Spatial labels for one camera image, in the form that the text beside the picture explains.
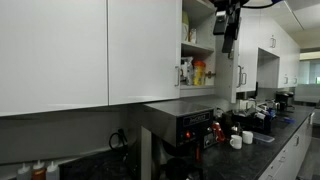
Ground clear squeeze bottle right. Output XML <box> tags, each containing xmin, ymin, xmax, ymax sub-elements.
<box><xmin>46</xmin><ymin>162</ymin><xmax>60</xmax><ymax>180</ymax></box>

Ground white mug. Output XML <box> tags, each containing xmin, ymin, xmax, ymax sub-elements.
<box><xmin>230</xmin><ymin>135</ymin><xmax>242</xmax><ymax>150</ymax></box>
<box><xmin>242</xmin><ymin>131</ymin><xmax>253</xmax><ymax>144</ymax></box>

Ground orange sauce squeeze bottle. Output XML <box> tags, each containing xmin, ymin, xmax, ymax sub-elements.
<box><xmin>32</xmin><ymin>160</ymin><xmax>46</xmax><ymax>180</ymax></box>

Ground white mug left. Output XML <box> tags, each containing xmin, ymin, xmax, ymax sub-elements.
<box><xmin>230</xmin><ymin>135</ymin><xmax>242</xmax><ymax>150</ymax></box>

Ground steel coffee brewer machine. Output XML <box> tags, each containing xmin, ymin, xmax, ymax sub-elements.
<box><xmin>137</xmin><ymin>100</ymin><xmax>214</xmax><ymax>180</ymax></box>

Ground green white box top shelf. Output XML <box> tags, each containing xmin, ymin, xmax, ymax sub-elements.
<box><xmin>182</xmin><ymin>11</ymin><xmax>189</xmax><ymax>42</ymax></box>

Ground yellow canister orange lid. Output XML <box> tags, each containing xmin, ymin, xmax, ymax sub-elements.
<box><xmin>193</xmin><ymin>61</ymin><xmax>206</xmax><ymax>86</ymax></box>

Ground black condiment organizer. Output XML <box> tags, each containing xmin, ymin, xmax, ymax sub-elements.
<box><xmin>231</xmin><ymin>108</ymin><xmax>273</xmax><ymax>134</ymax></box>

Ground white far upper cabinets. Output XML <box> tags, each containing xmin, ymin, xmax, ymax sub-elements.
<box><xmin>257</xmin><ymin>16</ymin><xmax>300</xmax><ymax>89</ymax></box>

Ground white mug right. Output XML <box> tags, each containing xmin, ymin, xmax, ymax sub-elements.
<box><xmin>242</xmin><ymin>131</ymin><xmax>253</xmax><ymax>144</ymax></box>

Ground white large cabinet door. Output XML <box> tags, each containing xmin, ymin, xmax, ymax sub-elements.
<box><xmin>0</xmin><ymin>0</ymin><xmax>108</xmax><ymax>116</ymax></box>

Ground clear squeeze bottle left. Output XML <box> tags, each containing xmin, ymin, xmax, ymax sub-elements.
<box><xmin>16</xmin><ymin>163</ymin><xmax>31</xmax><ymax>180</ymax></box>

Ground silver snack bag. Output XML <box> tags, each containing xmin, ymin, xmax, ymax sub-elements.
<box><xmin>181</xmin><ymin>56</ymin><xmax>193</xmax><ymax>86</ymax></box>

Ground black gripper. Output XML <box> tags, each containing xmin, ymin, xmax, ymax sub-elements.
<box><xmin>213</xmin><ymin>5</ymin><xmax>241</xmax><ymax>53</ymax></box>

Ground clear plastic lidded container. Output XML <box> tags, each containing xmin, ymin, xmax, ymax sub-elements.
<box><xmin>253</xmin><ymin>132</ymin><xmax>275</xmax><ymax>143</ymax></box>

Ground black coffee maker far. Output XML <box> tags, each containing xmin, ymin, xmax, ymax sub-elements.
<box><xmin>275</xmin><ymin>91</ymin><xmax>294</xmax><ymax>111</ymax></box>

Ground glass jar top shelf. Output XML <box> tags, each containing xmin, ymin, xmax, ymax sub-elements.
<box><xmin>189</xmin><ymin>28</ymin><xmax>197</xmax><ymax>43</ymax></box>

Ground clear squeeze bottle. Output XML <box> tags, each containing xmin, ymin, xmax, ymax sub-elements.
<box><xmin>16</xmin><ymin>163</ymin><xmax>31</xmax><ymax>180</ymax></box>
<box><xmin>46</xmin><ymin>162</ymin><xmax>60</xmax><ymax>180</ymax></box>

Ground black power cable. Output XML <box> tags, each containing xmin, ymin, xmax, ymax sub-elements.
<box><xmin>108</xmin><ymin>128</ymin><xmax>129</xmax><ymax>157</ymax></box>

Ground white lower drawers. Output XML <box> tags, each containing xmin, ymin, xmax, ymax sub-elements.
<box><xmin>258</xmin><ymin>113</ymin><xmax>314</xmax><ymax>180</ymax></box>

